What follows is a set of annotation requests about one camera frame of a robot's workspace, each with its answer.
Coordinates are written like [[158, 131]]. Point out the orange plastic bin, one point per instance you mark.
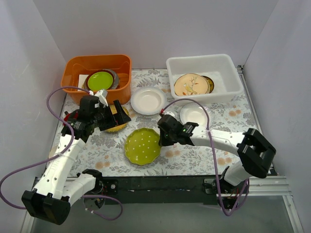
[[86, 65]]

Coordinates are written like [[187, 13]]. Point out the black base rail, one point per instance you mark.
[[159, 189]]

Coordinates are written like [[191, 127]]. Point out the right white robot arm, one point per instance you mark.
[[255, 152]]

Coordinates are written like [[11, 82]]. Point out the white deep plate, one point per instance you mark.
[[148, 100], [192, 112]]

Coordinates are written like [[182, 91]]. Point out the black mug red inside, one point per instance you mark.
[[70, 116]]

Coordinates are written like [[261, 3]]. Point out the round bamboo mat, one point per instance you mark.
[[120, 127]]

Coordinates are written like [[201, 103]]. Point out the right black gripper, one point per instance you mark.
[[164, 140]]

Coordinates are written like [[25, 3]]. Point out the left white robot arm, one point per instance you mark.
[[50, 199]]

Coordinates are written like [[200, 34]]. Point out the white card in bin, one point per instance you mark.
[[82, 81]]

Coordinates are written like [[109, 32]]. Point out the white plastic bin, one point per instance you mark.
[[219, 67]]

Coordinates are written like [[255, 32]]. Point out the yellow black patterned plate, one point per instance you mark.
[[210, 82]]

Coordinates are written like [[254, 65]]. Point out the green dotted scalloped plate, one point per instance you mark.
[[141, 146]]

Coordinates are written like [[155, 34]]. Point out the lime green round plate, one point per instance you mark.
[[100, 80]]

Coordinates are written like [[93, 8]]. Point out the cream plate with bird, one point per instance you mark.
[[191, 84]]

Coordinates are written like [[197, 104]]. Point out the small cream dish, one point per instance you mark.
[[52, 152]]

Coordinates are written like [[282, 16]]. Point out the stack of dark plates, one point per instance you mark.
[[114, 74]]

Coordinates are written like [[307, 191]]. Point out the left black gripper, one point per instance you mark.
[[112, 120]]

